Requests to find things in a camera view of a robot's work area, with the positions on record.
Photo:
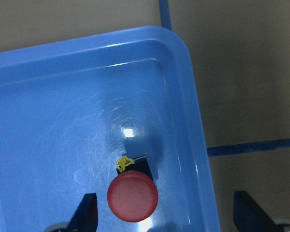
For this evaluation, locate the red emergency stop button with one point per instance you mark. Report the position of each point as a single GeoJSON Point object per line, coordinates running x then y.
{"type": "Point", "coordinates": [132, 195]}

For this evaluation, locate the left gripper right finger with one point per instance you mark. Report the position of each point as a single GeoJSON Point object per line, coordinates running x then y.
{"type": "Point", "coordinates": [248, 216]}

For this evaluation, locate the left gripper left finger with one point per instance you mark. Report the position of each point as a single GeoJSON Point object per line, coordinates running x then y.
{"type": "Point", "coordinates": [85, 218]}

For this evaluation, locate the blue plastic tray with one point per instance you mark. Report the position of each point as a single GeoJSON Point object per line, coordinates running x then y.
{"type": "Point", "coordinates": [69, 110]}

